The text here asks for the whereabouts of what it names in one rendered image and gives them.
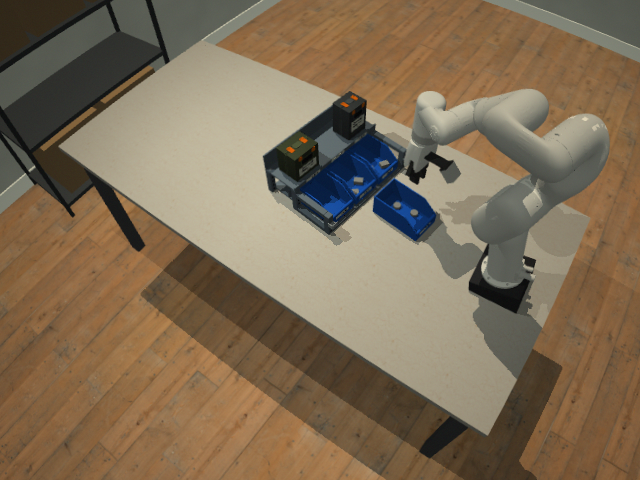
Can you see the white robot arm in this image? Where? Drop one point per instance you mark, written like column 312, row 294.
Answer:
column 580, row 139

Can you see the blue bin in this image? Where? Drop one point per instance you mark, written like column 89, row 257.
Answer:
column 375, row 151
column 330, row 194
column 409, row 199
column 347, row 166

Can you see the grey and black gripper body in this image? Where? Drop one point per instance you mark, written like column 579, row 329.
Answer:
column 416, row 153

